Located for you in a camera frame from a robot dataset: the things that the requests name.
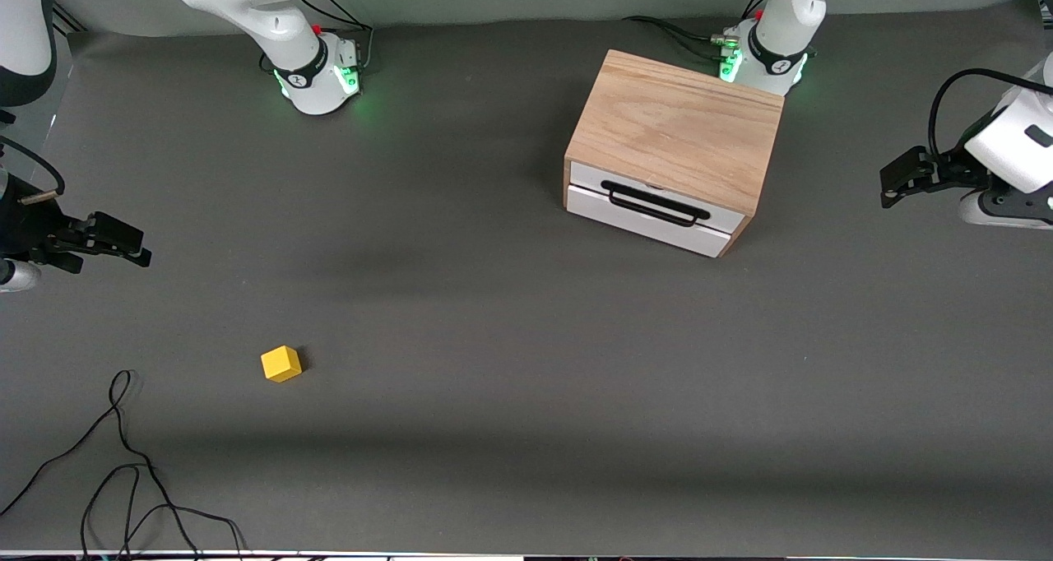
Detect yellow cube block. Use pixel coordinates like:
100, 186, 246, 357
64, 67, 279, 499
261, 345, 304, 383

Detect black metal drawer handle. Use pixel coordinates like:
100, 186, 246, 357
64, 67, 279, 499
601, 180, 712, 229

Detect white front wooden drawer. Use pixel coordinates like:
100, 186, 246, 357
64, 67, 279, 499
568, 160, 746, 234

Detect wooden drawer cabinet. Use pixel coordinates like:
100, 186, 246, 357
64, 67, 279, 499
563, 49, 785, 259

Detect thin black loose cable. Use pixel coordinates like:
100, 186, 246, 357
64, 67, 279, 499
0, 369, 248, 560

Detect black left arm base cables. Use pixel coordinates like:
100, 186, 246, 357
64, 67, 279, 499
623, 0, 770, 62

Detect black arm base cables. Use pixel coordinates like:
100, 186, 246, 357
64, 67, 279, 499
623, 0, 770, 62
298, 0, 376, 75

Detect black right arm base cables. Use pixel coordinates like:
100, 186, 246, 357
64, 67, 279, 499
298, 0, 376, 75

